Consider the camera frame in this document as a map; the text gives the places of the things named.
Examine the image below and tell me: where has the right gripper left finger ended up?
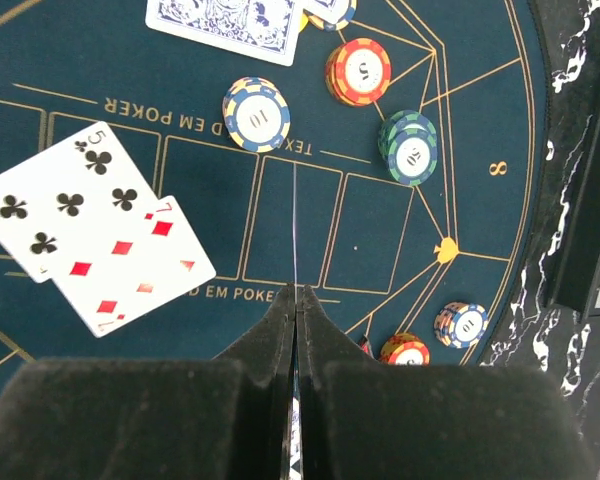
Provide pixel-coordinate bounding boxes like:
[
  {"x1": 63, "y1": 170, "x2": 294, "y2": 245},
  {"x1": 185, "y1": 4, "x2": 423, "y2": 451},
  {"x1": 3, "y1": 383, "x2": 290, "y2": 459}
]
[{"x1": 0, "y1": 286, "x2": 296, "y2": 479}]

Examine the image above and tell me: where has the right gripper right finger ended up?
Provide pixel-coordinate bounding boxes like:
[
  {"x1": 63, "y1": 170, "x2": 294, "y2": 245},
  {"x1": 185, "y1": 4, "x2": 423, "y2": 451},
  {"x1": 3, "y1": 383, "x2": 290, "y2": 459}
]
[{"x1": 297, "y1": 288, "x2": 597, "y2": 479}]

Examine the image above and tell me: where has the orange poker chip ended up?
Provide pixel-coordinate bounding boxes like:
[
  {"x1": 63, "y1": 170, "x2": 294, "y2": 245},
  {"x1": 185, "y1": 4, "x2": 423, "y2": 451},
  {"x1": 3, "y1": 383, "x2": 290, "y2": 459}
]
[
  {"x1": 325, "y1": 37, "x2": 392, "y2": 107},
  {"x1": 379, "y1": 332, "x2": 430, "y2": 365}
]

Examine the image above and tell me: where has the white-blue poker chip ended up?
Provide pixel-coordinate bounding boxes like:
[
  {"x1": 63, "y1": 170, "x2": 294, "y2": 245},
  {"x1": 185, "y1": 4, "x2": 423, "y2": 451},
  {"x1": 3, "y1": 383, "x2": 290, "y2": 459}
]
[
  {"x1": 305, "y1": 0, "x2": 358, "y2": 31},
  {"x1": 434, "y1": 301, "x2": 489, "y2": 349},
  {"x1": 222, "y1": 76, "x2": 291, "y2": 153}
]

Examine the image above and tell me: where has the seven of diamonds card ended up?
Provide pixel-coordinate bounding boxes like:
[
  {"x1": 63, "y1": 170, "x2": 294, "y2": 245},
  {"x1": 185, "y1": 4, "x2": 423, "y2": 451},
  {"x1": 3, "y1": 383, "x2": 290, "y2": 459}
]
[{"x1": 53, "y1": 195, "x2": 216, "y2": 338}]

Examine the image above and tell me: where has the five of clubs card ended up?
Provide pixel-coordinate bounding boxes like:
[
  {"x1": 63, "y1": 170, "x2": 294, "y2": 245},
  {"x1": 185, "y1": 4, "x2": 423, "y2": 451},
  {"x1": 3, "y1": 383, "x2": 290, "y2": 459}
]
[{"x1": 0, "y1": 121, "x2": 156, "y2": 283}]

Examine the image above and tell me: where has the dealt blue-backed card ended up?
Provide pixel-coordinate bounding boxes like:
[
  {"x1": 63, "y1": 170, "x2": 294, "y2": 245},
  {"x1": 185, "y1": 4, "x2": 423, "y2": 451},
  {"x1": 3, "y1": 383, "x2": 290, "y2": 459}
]
[
  {"x1": 145, "y1": 0, "x2": 304, "y2": 67},
  {"x1": 305, "y1": 0, "x2": 349, "y2": 23}
]

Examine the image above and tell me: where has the round blue poker mat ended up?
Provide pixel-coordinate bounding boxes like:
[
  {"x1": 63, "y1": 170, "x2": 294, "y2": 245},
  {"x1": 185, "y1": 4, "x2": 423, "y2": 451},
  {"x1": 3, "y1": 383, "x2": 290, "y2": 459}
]
[{"x1": 0, "y1": 1, "x2": 548, "y2": 392}]

